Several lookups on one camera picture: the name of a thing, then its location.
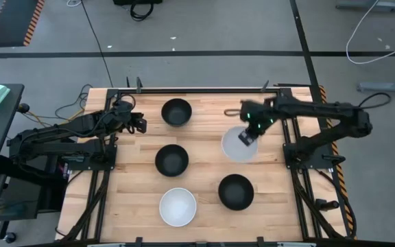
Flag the black aluminium table frame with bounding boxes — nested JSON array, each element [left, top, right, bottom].
[[55, 78, 356, 247]]

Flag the black mat with hazard stripes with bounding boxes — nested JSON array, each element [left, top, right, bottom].
[[0, 0, 46, 48]]

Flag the black bowl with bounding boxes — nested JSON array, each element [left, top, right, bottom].
[[154, 143, 190, 178], [217, 174, 255, 211], [160, 97, 193, 128]]

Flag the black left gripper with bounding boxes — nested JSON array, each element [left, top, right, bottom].
[[112, 100, 148, 134]]

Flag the orange black striped cable cover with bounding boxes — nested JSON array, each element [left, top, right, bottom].
[[318, 84, 358, 240]]

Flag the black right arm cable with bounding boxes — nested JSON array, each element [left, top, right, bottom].
[[357, 91, 392, 110]]

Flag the coiled black floor cable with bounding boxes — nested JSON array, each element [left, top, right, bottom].
[[129, 0, 155, 23]]

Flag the thin black floor cable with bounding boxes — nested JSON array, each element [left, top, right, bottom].
[[80, 0, 115, 89]]

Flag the white bowl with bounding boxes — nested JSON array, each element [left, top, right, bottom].
[[221, 126, 259, 163], [158, 187, 198, 228]]

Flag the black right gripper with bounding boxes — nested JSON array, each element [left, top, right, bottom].
[[237, 99, 276, 147]]

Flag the black box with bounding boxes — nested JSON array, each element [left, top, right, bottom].
[[112, 0, 163, 6]]

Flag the long white floor cable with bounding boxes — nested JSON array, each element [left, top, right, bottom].
[[345, 0, 395, 65]]

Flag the black equipment cart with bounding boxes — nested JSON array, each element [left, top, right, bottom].
[[0, 154, 70, 241]]

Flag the grey desk foot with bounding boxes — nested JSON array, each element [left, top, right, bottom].
[[356, 67, 395, 94], [335, 0, 395, 12]]

